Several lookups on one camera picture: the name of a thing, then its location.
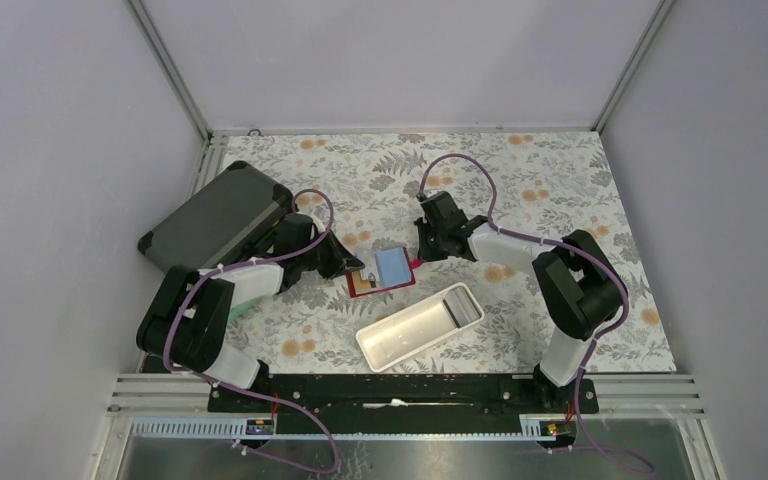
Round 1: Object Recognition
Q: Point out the white plastic tray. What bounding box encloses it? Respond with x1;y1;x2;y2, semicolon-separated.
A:
356;283;485;373

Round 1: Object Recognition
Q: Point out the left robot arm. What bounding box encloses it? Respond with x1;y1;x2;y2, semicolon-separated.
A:
136;213;365;411

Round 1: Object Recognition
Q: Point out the floral table mat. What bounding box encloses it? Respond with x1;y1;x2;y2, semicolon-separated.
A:
206;132;676;374

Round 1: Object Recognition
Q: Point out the black hard case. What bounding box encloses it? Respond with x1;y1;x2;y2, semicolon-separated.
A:
137;161;293;272

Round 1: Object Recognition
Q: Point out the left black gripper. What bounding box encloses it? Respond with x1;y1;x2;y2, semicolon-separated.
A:
297;227;364;280

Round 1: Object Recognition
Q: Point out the gold credit card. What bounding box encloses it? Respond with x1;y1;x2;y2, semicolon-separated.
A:
349;271;378;295

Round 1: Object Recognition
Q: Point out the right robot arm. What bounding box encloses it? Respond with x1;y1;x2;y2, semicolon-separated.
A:
415;191;628;412

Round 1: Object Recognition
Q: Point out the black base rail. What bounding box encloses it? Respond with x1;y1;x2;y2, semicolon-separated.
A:
112;372;697;444

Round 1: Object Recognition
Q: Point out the red card holder wallet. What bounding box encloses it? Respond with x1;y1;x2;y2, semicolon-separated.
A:
346;247;416;298

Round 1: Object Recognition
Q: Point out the silver VIP card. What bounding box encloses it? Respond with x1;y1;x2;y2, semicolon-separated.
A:
359;266;380;290

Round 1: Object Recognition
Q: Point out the mint green tube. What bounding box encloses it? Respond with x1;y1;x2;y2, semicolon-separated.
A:
228;298;260;323

